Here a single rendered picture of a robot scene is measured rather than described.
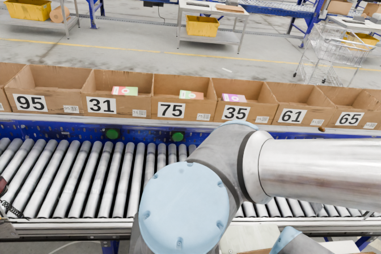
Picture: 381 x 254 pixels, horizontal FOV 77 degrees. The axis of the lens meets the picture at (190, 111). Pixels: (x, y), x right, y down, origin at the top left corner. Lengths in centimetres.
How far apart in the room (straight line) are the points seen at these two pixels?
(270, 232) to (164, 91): 107
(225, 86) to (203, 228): 142
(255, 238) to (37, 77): 159
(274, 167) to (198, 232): 17
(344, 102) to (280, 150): 179
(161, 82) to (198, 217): 135
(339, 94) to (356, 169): 176
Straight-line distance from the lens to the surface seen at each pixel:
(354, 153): 43
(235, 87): 176
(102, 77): 172
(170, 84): 169
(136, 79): 169
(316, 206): 150
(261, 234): 129
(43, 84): 188
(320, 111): 175
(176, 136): 148
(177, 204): 41
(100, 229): 126
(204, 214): 41
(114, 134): 150
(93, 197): 132
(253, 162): 47
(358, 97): 226
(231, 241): 123
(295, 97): 198
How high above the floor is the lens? 182
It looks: 36 degrees down
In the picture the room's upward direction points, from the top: 8 degrees clockwise
